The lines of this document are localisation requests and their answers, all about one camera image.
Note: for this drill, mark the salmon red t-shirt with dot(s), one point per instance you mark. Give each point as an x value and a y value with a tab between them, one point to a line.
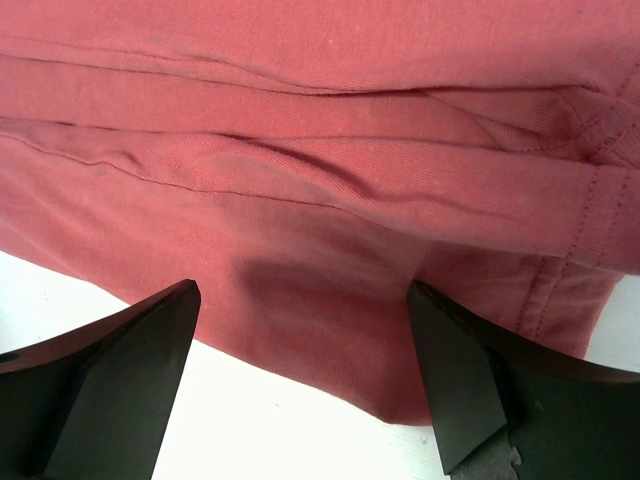
305	161

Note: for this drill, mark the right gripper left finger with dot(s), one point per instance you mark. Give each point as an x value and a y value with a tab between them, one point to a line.
94	402

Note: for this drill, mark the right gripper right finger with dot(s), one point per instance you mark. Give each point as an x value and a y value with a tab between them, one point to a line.
504	407

